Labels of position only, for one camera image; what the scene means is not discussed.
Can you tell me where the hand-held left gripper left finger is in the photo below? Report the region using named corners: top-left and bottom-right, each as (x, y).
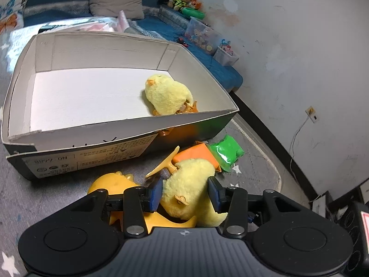
top-left (66, 177), bottom-right (164, 238)

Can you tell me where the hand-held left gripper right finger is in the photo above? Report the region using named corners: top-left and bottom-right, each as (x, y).
top-left (208, 176), bottom-right (302, 236)

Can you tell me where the yellow chick plush toy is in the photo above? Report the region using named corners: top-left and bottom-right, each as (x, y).
top-left (144, 74), bottom-right (199, 116)
top-left (146, 147), bottom-right (229, 227)

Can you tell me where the cardboard box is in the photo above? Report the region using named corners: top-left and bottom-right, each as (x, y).
top-left (1, 32), bottom-right (240, 181)

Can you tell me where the yellow plastic duck toy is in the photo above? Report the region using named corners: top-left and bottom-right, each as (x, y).
top-left (87, 171), bottom-right (197, 235)

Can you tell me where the green packet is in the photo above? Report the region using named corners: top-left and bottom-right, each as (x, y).
top-left (208, 134), bottom-right (245, 173)

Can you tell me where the grey star rug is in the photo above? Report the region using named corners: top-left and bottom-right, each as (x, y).
top-left (0, 42), bottom-right (282, 277)

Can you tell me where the orange packet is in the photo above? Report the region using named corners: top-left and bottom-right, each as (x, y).
top-left (172, 141), bottom-right (223, 175)

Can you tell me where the white power adapter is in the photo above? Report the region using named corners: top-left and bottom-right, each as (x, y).
top-left (311, 192), bottom-right (335, 217)

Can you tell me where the blue mattress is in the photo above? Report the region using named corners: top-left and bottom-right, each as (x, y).
top-left (22, 0), bottom-right (243, 93)

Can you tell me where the small clear storage bin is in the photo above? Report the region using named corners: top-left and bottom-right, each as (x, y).
top-left (213, 39), bottom-right (240, 66)

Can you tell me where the black speaker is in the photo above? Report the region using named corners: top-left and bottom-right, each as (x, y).
top-left (329, 185), bottom-right (369, 277)

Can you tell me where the large clear toy bin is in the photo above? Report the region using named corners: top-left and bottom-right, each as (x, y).
top-left (184, 16), bottom-right (223, 56)

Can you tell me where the pink plastic bag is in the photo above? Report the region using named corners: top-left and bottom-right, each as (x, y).
top-left (116, 10), bottom-right (134, 33)

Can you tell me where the green plastic toy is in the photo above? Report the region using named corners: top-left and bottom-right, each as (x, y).
top-left (182, 7), bottom-right (206, 20)

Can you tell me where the grey pillow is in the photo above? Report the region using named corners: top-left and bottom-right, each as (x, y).
top-left (88, 0), bottom-right (145, 20)

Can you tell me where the butterfly patterned cushion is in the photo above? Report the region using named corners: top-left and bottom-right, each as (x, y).
top-left (0, 0), bottom-right (33, 36)

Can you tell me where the thin wall cable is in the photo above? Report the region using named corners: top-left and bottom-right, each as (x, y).
top-left (289, 115), bottom-right (318, 200)

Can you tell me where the wall socket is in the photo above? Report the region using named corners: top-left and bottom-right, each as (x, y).
top-left (305, 106), bottom-right (318, 123)

